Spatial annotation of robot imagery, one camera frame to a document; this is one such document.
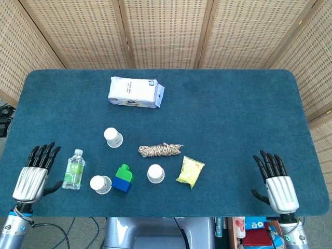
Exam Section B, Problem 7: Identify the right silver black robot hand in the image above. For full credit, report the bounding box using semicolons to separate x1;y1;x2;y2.
251;149;300;214

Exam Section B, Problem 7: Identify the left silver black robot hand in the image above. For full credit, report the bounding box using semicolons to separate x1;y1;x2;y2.
12;142;63;204

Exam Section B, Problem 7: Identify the white paper cup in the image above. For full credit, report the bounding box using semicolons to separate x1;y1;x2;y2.
147;164;165;184
103;127;123;148
89;175;113;195

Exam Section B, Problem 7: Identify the blue box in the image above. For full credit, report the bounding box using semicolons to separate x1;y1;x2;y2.
245;216;268;230

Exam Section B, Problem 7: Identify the clear water bottle green label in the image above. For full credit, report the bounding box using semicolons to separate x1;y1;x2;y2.
62;149;86;190

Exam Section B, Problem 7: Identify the red book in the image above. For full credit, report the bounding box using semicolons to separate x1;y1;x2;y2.
242;223;274;247

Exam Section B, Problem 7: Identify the white red package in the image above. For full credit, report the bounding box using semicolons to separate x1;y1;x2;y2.
232;217;246;238

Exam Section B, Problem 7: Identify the black floor equipment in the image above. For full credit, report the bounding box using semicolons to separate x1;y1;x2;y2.
0;103;13;137

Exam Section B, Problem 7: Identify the yellow snack bag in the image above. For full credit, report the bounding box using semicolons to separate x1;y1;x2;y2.
175;155;205;190

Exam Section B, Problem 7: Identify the green toy block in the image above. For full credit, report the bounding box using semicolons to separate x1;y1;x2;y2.
115;163;135;184

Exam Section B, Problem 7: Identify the teal table carpet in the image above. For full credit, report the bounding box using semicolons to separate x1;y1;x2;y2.
0;68;331;218

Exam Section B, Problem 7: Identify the woven folding screen panel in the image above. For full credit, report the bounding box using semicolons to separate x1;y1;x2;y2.
118;0;215;70
198;0;325;70
0;0;65;107
269;0;332;187
19;0;135;70

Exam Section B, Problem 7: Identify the grey robot torso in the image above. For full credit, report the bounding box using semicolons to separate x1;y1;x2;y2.
103;216;216;249

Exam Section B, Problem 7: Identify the white tissue pack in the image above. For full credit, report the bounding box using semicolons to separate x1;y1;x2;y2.
107;76;165;109

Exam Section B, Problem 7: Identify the blue floor cable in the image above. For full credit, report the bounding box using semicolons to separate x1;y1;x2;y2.
66;217;76;238

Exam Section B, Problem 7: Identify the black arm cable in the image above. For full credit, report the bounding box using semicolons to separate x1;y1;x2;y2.
31;222;71;249

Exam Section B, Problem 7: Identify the coiled beige rope bundle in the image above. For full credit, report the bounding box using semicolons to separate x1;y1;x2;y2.
138;142;185;159

